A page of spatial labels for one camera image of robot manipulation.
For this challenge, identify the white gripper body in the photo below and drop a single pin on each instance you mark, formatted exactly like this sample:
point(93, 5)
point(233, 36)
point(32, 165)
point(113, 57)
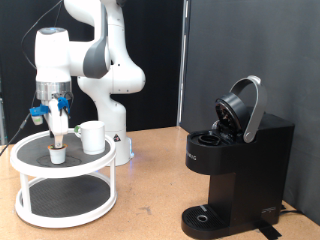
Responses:
point(60, 125)

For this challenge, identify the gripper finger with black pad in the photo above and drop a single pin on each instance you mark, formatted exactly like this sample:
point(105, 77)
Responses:
point(59, 140)

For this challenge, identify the coffee pod orange rim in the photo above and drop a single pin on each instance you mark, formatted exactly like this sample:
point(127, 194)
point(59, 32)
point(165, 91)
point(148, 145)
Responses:
point(57, 156)

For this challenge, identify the black Keurig coffee machine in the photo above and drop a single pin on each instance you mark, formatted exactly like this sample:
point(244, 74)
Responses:
point(250, 173)

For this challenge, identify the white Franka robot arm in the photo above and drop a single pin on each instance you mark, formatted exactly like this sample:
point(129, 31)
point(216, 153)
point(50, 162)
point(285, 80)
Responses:
point(110, 76)

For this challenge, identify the white two-tier turntable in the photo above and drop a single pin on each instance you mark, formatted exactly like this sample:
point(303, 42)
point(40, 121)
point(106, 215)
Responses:
point(66, 196)

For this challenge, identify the black curtain backdrop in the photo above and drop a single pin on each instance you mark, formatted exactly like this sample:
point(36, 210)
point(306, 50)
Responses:
point(156, 40)

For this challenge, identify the silver metal pole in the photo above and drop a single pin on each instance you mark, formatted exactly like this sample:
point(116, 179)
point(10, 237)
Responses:
point(182, 66)

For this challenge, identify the grey backdrop panel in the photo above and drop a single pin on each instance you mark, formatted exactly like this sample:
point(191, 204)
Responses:
point(266, 40)

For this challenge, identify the grey metal post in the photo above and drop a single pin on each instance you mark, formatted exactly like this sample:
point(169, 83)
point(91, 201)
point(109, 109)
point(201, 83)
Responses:
point(1, 123)

